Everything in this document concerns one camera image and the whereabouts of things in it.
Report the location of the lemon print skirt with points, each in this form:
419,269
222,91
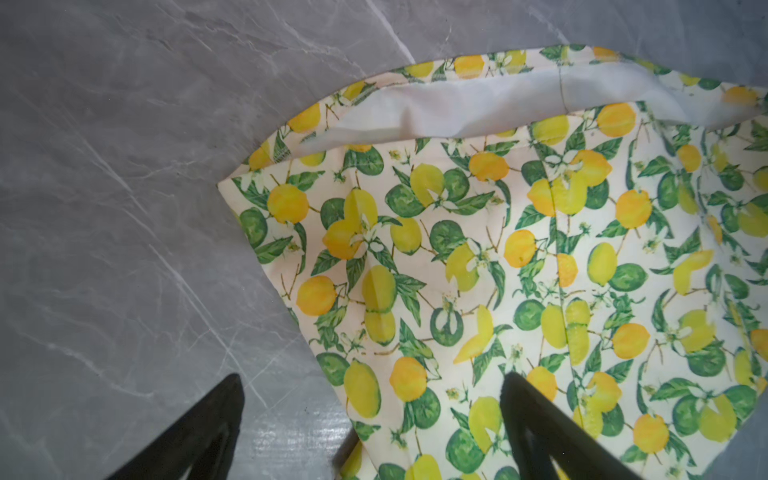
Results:
594,223

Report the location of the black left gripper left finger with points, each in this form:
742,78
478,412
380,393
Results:
200,444

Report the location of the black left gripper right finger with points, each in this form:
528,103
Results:
542,438

